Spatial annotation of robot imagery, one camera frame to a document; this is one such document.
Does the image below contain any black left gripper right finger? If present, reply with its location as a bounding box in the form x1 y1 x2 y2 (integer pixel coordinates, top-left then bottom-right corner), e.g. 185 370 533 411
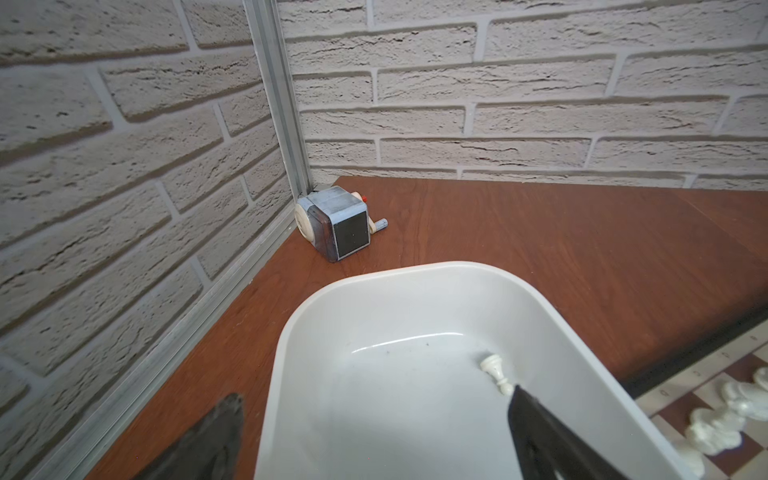
507 385 625 480

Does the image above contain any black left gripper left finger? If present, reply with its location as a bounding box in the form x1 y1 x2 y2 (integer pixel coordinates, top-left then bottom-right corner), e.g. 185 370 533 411
134 393 244 479

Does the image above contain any white chess pawn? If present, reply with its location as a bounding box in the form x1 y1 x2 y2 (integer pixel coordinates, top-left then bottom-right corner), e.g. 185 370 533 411
480 354 515 397

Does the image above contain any folding chess board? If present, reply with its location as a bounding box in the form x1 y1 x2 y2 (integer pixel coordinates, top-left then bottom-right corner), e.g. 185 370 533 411
621 308 767 479

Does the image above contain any white chess knight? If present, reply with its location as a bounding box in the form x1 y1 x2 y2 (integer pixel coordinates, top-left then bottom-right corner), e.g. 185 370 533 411
684 408 746 456

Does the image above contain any white plastic bin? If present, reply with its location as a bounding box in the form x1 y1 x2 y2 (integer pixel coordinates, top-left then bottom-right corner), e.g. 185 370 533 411
255 262 691 479

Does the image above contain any grey pencil sharpener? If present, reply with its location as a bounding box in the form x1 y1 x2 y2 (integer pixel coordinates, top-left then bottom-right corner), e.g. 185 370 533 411
294 186 388 263

